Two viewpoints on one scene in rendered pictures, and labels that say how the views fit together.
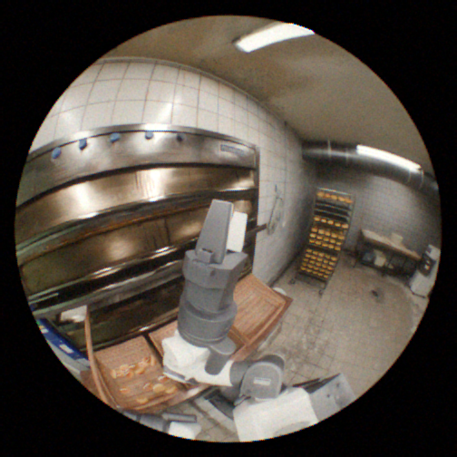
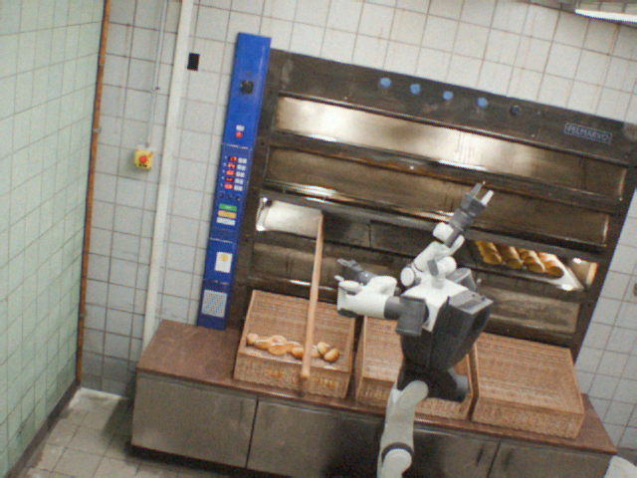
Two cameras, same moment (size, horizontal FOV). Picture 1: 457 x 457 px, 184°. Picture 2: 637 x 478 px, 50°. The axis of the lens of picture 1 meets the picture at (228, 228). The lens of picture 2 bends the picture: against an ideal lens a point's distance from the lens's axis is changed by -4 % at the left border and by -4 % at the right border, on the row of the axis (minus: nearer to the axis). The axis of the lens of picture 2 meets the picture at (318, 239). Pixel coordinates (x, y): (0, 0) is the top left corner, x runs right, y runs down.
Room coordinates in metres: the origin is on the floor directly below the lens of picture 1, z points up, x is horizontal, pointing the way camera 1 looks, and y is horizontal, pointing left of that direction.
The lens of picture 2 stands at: (-2.39, -1.51, 2.43)
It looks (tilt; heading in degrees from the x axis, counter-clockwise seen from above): 20 degrees down; 43
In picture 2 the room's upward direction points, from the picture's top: 11 degrees clockwise
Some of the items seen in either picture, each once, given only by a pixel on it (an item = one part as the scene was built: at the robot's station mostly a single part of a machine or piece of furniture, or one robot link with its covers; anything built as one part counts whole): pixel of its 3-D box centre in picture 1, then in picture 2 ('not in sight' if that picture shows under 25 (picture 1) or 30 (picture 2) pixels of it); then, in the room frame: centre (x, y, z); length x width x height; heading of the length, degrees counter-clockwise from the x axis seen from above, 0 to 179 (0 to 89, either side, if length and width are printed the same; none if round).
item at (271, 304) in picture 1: (249, 306); (523, 383); (0.74, -0.20, 0.72); 0.56 x 0.49 x 0.28; 133
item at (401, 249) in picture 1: (386, 257); not in sight; (1.27, -4.33, 0.45); 2.20 x 0.80 x 0.90; 44
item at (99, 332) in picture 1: (167, 305); (418, 289); (0.50, 0.43, 1.02); 1.79 x 0.11 x 0.19; 134
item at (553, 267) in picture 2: not in sight; (515, 247); (1.22, 0.32, 1.21); 0.61 x 0.48 x 0.06; 44
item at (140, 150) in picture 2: not in sight; (145, 157); (-0.57, 1.47, 1.46); 0.10 x 0.07 x 0.10; 134
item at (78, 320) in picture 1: (160, 290); (423, 263); (0.52, 0.44, 1.16); 1.80 x 0.06 x 0.04; 134
